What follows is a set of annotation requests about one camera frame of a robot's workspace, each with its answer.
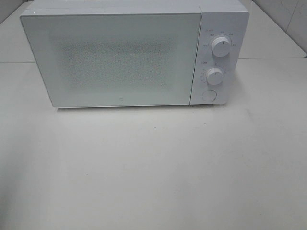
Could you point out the white timer knob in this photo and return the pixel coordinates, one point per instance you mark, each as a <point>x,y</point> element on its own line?
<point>214,76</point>

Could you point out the white microwave oven body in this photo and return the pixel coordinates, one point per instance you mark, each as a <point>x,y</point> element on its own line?
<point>218,17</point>

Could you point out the round white door button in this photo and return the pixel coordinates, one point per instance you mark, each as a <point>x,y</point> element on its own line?
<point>209,96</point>

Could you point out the white power knob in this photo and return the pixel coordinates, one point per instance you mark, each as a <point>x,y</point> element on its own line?
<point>221,45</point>

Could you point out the white microwave door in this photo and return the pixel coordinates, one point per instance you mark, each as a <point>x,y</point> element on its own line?
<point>115,60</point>

